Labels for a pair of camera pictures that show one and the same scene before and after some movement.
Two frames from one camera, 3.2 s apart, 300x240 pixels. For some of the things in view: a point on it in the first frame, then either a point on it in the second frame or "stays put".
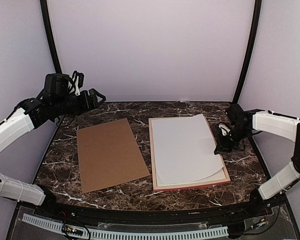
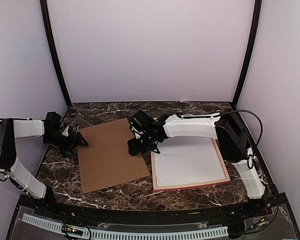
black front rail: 224,214 stays put
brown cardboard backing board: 109,155 stays put
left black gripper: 88,105 -> 72,144
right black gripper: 223,147 -> 134,148
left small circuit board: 71,230 stays put
